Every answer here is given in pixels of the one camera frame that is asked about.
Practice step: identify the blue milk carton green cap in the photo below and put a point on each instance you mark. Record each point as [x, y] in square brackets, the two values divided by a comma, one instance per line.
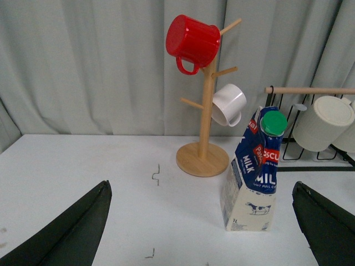
[248, 198]

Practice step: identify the cream ribbed mug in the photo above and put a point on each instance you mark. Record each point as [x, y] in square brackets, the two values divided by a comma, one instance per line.
[346, 138]
[321, 124]

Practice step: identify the cream ribbed mug right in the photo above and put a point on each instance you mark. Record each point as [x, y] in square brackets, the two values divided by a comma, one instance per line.
[346, 138]

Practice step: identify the wooden mug tree stand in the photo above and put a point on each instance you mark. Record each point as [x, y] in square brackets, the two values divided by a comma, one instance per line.
[203, 159]

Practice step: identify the black wire rack wooden bar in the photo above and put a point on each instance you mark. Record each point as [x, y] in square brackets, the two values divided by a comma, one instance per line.
[271, 95]

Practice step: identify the cream ribbed mug left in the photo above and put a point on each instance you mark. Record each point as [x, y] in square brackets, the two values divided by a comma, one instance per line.
[321, 124]

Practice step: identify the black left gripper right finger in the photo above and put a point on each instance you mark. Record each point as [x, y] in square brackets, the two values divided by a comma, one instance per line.
[328, 228]

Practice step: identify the red mug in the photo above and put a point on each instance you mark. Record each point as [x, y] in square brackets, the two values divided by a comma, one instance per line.
[193, 43]

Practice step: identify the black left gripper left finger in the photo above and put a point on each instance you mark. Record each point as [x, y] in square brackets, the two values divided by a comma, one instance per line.
[72, 238]

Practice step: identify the white mug on tree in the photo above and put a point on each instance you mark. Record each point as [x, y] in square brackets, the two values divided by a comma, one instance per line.
[227, 105]

